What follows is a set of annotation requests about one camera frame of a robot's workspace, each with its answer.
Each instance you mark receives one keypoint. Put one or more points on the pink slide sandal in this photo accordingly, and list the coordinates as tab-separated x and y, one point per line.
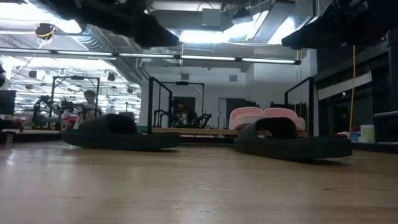
280	112
245	116

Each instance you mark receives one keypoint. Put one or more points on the black slide sandal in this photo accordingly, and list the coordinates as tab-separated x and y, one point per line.
295	149
124	138

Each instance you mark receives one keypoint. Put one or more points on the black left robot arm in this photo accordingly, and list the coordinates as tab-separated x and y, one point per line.
124	18

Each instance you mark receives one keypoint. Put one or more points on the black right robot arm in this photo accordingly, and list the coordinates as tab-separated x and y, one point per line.
342	21

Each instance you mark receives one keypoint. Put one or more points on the person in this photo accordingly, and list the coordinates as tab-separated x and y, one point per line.
90	109
182	116

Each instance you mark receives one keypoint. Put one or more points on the blue box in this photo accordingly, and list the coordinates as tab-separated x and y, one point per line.
355	137

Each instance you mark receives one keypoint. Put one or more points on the green and white box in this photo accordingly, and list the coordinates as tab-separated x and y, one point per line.
367	133

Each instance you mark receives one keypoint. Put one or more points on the black screen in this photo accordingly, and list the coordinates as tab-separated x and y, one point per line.
7	102

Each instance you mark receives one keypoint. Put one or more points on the wooden shelf with black frame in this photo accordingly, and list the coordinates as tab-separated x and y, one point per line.
202	131

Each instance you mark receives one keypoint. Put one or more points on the black robot station frame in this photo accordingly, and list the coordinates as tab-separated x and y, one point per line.
182	83
74	77

